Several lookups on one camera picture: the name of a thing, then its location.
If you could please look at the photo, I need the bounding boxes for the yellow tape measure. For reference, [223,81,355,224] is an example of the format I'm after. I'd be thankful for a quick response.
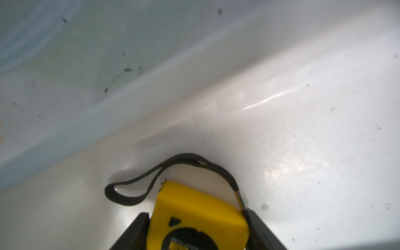
[104,153,250,250]

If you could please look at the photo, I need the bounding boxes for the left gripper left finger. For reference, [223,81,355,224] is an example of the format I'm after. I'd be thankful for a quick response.
[110,212,150,250]

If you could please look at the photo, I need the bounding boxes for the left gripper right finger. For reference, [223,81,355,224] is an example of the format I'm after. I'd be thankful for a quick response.
[243,209,287,250]

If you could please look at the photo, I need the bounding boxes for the white storage box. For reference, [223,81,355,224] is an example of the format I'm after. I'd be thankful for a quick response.
[1,1,400,250]

